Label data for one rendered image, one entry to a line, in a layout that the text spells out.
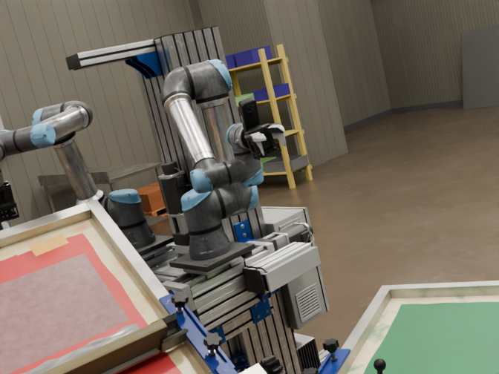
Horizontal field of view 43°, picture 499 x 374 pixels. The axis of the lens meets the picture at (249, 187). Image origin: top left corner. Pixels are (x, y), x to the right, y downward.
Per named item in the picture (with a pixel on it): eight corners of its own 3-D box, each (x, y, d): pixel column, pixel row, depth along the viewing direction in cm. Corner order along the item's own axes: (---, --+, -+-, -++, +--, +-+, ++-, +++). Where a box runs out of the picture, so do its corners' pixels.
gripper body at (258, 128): (283, 150, 176) (269, 148, 187) (272, 121, 174) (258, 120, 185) (259, 161, 174) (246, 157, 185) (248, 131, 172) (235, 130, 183)
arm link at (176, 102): (148, 67, 209) (197, 182, 185) (180, 59, 212) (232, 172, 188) (150, 90, 219) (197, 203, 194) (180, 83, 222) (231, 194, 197)
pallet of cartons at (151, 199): (179, 198, 1052) (173, 175, 1045) (209, 198, 990) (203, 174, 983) (121, 220, 982) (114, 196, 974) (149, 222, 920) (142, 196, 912)
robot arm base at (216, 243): (214, 243, 234) (207, 218, 232) (240, 245, 222) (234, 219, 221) (182, 258, 224) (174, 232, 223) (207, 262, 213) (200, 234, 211)
